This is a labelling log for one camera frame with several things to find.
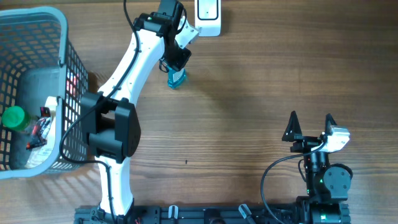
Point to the white barcode scanner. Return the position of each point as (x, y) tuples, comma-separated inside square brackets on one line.
[(208, 17)]

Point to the black red packaged item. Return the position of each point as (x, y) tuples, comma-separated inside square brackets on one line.
[(41, 129)]

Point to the red tissue pack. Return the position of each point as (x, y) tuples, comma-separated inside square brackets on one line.
[(66, 80)]

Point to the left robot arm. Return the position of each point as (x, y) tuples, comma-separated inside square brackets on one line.
[(109, 121)]

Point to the beige plastic pouch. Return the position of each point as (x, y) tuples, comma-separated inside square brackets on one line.
[(40, 154)]

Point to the grey plastic shopping basket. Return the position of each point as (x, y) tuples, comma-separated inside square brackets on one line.
[(35, 48)]

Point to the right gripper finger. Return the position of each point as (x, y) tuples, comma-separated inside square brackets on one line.
[(293, 130), (329, 124)]

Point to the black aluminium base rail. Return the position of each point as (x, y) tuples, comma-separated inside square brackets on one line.
[(286, 213)]

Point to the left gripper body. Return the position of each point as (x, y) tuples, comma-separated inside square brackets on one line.
[(175, 56)]

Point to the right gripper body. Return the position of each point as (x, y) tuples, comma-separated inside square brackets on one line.
[(306, 144)]

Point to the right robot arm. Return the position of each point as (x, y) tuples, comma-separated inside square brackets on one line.
[(327, 184)]

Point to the blue mouthwash bottle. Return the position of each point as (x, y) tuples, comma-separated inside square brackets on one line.
[(176, 78)]

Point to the green lid jar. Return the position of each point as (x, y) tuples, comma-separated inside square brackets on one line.
[(19, 120)]

